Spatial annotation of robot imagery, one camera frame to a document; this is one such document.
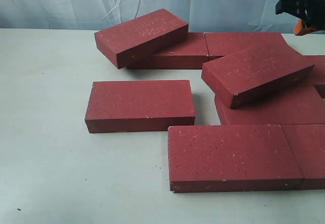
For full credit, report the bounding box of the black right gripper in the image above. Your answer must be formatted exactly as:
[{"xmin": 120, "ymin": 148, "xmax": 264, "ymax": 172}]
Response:
[{"xmin": 275, "ymin": 0, "xmax": 324, "ymax": 36}]

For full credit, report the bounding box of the red brick far right edge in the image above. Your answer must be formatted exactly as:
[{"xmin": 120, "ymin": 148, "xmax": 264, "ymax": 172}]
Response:
[{"xmin": 305, "ymin": 55, "xmax": 325, "ymax": 99}]

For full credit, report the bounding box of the red brick edge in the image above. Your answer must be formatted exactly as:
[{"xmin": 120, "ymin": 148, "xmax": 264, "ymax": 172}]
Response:
[
  {"xmin": 282, "ymin": 124, "xmax": 324, "ymax": 190},
  {"xmin": 305, "ymin": 55, "xmax": 325, "ymax": 99}
]

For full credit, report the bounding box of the red brick under tilted one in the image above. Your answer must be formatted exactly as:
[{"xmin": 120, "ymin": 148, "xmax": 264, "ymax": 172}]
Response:
[{"xmin": 127, "ymin": 33, "xmax": 209, "ymax": 70}]

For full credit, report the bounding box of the red brick front right edge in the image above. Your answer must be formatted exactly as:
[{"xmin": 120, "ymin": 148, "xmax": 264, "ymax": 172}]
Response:
[{"xmin": 282, "ymin": 124, "xmax": 324, "ymax": 190}]

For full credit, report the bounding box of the large red brick front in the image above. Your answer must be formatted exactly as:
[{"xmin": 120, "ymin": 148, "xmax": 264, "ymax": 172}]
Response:
[{"xmin": 168, "ymin": 125, "xmax": 304, "ymax": 193}]

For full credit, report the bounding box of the white backdrop cloth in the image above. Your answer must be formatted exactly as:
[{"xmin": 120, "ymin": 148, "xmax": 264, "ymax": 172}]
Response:
[{"xmin": 1, "ymin": 0, "xmax": 297, "ymax": 33}]

